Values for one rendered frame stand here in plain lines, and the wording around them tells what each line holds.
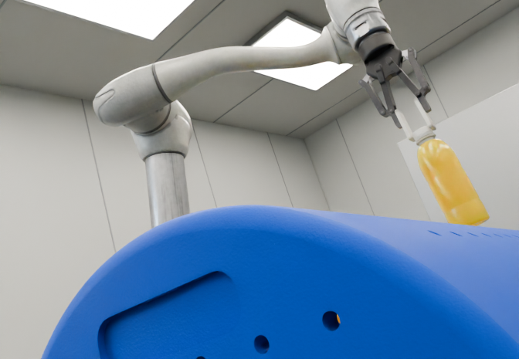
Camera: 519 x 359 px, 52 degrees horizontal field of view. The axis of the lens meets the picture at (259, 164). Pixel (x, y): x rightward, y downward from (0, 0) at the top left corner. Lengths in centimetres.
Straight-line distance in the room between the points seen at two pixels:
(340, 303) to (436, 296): 3
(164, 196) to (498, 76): 460
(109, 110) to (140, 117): 7
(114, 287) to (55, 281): 339
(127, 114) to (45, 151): 273
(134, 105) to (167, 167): 19
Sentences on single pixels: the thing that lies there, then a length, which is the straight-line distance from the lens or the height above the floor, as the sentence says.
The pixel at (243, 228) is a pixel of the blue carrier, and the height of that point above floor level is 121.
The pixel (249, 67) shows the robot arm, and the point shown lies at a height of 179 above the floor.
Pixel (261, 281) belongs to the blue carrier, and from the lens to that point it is 21.
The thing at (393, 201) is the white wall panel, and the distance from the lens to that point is 586.
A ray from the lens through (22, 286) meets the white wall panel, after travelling 355.
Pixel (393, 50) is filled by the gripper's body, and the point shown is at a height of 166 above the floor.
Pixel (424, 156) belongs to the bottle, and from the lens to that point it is 108.
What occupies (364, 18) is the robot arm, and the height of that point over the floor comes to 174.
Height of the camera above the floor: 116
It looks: 19 degrees up
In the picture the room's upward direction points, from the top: 18 degrees counter-clockwise
